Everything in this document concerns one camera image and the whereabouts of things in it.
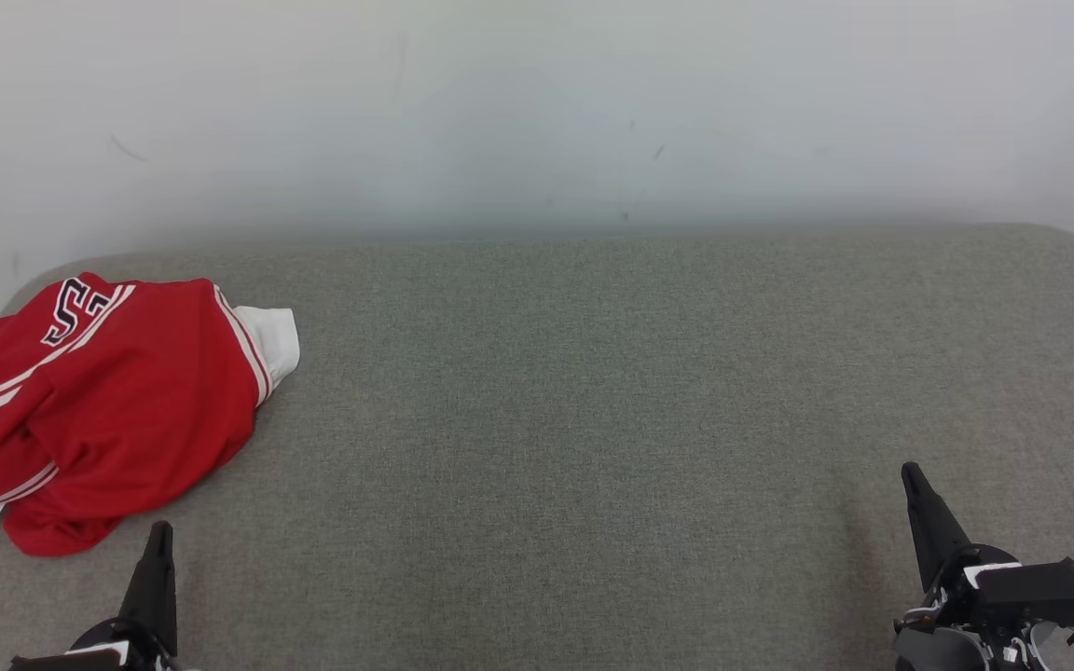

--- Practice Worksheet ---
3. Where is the red and white jersey shirt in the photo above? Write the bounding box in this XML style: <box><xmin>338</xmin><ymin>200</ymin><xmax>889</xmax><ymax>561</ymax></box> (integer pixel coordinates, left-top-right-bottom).
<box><xmin>0</xmin><ymin>270</ymin><xmax>301</xmax><ymax>558</ymax></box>

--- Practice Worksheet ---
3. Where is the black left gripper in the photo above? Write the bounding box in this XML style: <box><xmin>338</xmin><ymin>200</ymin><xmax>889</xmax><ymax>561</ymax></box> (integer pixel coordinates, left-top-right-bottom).
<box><xmin>8</xmin><ymin>521</ymin><xmax>184</xmax><ymax>671</ymax></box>

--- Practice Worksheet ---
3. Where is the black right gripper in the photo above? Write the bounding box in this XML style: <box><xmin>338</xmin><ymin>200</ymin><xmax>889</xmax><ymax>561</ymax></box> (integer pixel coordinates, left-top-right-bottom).
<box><xmin>893</xmin><ymin>461</ymin><xmax>1034</xmax><ymax>671</ymax></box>

